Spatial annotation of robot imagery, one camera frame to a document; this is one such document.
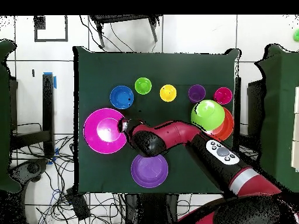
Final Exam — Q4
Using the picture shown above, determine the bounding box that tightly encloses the green bowl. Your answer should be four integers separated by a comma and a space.
190, 99, 226, 131

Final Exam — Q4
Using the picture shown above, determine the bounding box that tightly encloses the large orange bowl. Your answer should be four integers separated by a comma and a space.
210, 106, 235, 142

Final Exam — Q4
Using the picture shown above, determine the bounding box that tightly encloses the blue bowl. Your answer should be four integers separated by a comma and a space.
109, 85, 135, 110

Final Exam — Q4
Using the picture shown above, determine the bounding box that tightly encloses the large pink bowl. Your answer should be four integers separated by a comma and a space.
83, 108, 128, 155

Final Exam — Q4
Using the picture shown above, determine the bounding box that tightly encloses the green cup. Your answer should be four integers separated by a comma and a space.
134, 77, 152, 95

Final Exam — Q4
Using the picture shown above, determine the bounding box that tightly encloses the purple bowl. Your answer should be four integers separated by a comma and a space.
130, 153, 169, 188

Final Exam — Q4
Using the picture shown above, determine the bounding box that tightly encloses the yellow cup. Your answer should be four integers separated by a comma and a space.
159, 84, 178, 103

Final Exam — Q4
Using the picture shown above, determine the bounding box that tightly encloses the dark green tablecloth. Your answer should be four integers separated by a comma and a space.
72, 45, 241, 195

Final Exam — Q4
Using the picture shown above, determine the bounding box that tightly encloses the purple cup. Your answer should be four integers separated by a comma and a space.
188, 84, 207, 104

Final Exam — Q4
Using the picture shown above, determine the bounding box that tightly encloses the blue tape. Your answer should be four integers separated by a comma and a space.
43, 71, 57, 89

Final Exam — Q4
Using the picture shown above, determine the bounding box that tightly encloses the black power box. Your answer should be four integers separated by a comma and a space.
65, 187, 91, 221

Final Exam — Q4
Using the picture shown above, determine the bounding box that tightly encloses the pink cup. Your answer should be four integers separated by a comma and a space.
213, 87, 234, 106

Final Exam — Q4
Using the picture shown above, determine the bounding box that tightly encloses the black stool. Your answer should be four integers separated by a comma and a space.
89, 15, 162, 49

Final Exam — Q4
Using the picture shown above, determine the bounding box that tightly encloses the green cloth side table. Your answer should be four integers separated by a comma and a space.
253, 43, 299, 193
0, 39, 23, 194

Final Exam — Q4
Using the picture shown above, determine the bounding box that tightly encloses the black metal frame beam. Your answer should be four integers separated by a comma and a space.
10, 73, 55, 158

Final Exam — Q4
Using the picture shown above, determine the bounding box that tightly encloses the tangle of cables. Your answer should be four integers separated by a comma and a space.
10, 122, 131, 224

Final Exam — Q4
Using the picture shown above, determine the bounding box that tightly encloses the black metal post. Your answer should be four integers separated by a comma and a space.
233, 76, 242, 155

